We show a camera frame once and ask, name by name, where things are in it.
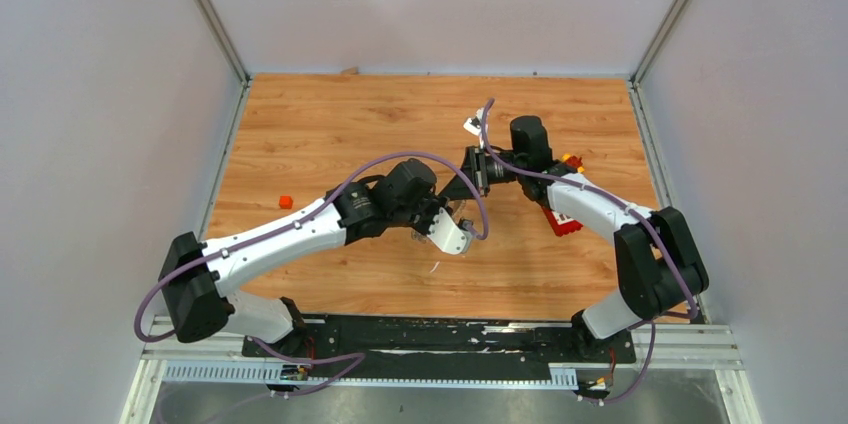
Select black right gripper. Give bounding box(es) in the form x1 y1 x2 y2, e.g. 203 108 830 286
438 146 526 201

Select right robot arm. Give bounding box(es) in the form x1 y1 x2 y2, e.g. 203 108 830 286
442 109 710 362

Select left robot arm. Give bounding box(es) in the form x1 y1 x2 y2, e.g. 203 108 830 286
159 154 481 357

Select toy brick car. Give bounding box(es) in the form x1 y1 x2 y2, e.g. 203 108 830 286
562 154 585 173

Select orange cube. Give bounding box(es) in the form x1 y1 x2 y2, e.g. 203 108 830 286
278 195 293 210

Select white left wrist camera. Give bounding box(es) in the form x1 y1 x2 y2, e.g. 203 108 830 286
425 208 473 255

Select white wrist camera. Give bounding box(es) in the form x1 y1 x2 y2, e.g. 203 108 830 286
425 208 473 255
463 108 487 138

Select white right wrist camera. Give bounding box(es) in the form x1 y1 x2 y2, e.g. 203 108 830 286
463 108 487 138

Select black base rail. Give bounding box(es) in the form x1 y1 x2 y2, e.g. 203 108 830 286
273 314 636 380

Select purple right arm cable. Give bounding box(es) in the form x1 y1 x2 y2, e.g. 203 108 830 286
479 98 701 330

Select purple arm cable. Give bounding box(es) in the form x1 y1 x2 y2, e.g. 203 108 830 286
479 98 701 330
134 151 490 344

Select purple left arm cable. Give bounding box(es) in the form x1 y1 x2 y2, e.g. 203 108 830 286
134 151 490 344

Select white slotted cable duct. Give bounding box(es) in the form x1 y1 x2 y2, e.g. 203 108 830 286
162 359 579 391

